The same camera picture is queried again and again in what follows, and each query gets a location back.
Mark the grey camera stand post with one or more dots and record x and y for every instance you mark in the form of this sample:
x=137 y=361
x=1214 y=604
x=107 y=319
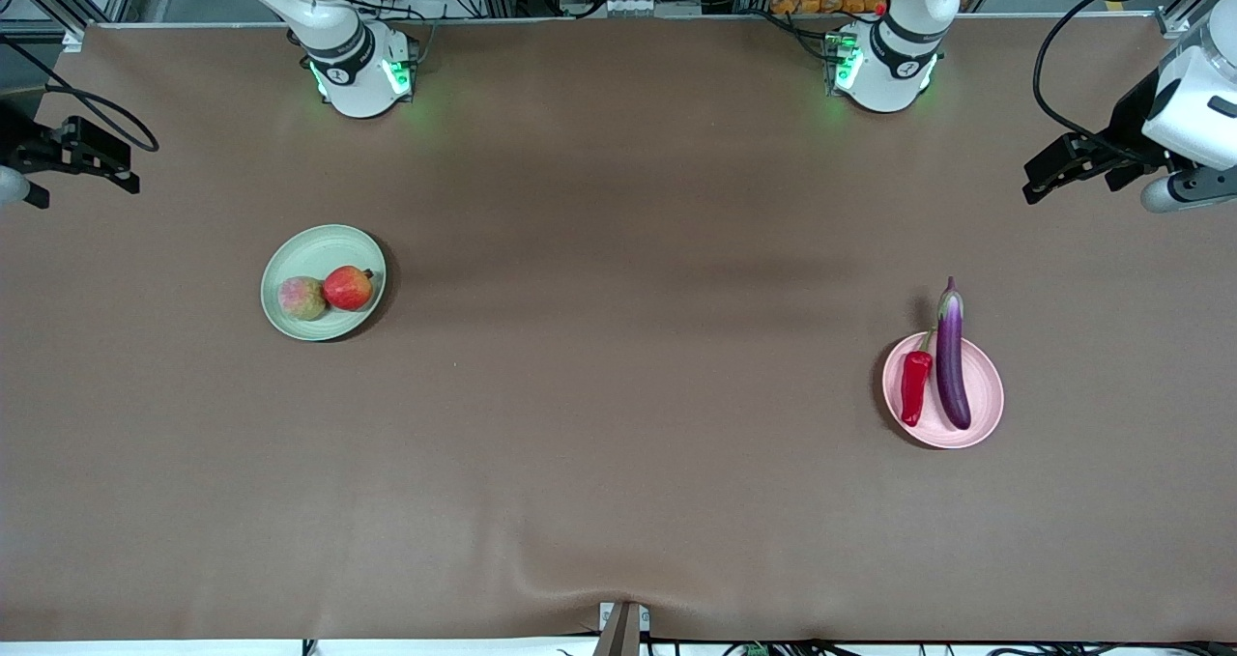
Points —
x=618 y=637

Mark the green terminal connector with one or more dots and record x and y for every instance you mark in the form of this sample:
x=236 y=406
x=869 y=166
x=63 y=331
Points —
x=756 y=650

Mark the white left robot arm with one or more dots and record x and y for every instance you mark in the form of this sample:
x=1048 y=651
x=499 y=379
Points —
x=884 y=71

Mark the pink round plate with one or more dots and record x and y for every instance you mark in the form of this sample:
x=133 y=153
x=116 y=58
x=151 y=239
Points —
x=981 y=385

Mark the red chili pepper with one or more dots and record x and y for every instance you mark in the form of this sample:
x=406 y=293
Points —
x=914 y=381

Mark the pale green round plate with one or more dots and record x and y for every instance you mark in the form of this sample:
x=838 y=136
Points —
x=324 y=332

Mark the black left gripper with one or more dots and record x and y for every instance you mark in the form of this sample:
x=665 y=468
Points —
x=1127 y=125

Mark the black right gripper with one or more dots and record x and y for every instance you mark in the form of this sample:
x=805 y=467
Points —
x=19 y=141

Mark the brown table mat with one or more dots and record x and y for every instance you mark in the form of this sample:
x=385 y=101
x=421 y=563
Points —
x=618 y=501

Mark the pale yellow-pink apple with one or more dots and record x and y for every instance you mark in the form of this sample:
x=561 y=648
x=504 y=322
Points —
x=300 y=299

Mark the long purple eggplant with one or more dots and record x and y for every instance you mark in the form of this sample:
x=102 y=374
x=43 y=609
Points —
x=952 y=356

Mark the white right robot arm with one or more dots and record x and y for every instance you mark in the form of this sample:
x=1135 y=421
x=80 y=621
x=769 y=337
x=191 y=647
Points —
x=358 y=81

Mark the red apple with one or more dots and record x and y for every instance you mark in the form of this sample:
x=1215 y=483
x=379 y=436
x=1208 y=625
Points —
x=348 y=289

